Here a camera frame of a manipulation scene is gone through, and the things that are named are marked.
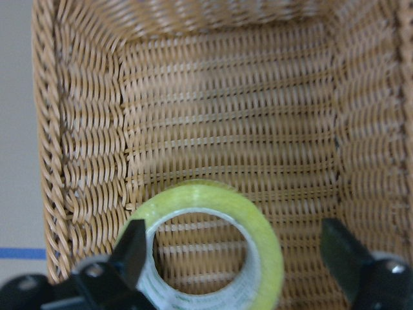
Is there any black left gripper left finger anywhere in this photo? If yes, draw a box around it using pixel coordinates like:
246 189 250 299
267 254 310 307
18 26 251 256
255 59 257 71
109 219 146 289

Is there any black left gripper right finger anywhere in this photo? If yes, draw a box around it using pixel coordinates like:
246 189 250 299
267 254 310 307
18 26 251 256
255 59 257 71
321 218 374 303

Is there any yellow clear tape roll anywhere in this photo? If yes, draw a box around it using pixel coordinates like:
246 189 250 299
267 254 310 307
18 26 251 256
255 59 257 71
129 180 285 309

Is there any brown wicker basket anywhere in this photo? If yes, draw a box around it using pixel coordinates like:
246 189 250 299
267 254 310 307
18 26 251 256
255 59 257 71
32 1 412 309

